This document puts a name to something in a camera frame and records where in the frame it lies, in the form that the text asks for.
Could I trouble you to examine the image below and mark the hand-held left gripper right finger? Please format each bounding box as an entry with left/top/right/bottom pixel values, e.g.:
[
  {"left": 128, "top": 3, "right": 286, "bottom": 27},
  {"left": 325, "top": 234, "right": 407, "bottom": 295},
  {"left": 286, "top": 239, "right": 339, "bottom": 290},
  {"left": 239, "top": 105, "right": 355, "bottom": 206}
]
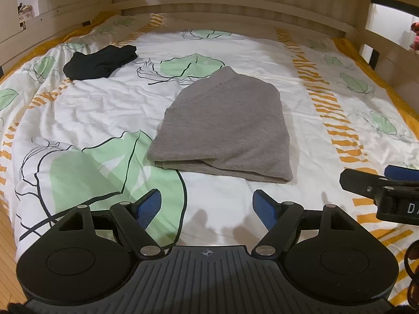
[{"left": 251, "top": 189, "right": 365, "bottom": 258}]

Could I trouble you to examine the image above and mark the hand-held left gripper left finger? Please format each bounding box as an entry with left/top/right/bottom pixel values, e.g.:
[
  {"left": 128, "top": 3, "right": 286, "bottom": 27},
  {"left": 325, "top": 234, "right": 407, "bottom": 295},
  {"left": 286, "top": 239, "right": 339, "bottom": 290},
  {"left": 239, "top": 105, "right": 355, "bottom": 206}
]
[{"left": 49, "top": 189, "right": 165, "bottom": 259}]

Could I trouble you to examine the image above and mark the black folded cloth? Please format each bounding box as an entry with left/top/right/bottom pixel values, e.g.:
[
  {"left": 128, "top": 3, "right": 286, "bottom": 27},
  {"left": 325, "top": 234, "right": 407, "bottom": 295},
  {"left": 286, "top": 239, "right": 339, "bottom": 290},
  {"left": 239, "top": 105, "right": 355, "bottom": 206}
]
[{"left": 63, "top": 45, "right": 138, "bottom": 80}]

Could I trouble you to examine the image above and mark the white leaf print duvet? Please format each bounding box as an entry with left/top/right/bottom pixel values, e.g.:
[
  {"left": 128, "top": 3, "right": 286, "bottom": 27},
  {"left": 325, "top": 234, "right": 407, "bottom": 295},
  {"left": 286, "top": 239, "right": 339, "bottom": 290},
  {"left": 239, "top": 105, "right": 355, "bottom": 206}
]
[{"left": 0, "top": 13, "right": 419, "bottom": 288}]

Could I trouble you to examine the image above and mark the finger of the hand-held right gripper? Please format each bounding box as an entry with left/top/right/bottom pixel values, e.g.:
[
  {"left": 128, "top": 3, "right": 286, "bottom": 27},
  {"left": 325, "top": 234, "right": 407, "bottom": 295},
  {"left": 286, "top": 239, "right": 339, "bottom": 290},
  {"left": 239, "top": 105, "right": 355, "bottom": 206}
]
[
  {"left": 384, "top": 165, "right": 419, "bottom": 181},
  {"left": 339, "top": 169, "right": 395, "bottom": 200}
]

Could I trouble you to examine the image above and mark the grey hooded knit sweater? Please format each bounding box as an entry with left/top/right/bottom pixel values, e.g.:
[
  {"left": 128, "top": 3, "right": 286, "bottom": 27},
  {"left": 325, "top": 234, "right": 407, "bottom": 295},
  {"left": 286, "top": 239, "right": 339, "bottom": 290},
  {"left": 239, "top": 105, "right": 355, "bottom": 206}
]
[{"left": 147, "top": 65, "right": 293, "bottom": 184}]

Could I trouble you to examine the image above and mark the yellow bed sheet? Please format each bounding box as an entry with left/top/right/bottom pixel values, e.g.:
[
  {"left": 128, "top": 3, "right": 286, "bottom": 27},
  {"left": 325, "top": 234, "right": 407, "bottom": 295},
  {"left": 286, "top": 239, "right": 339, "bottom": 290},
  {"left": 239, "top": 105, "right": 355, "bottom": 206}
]
[{"left": 0, "top": 11, "right": 419, "bottom": 120}]

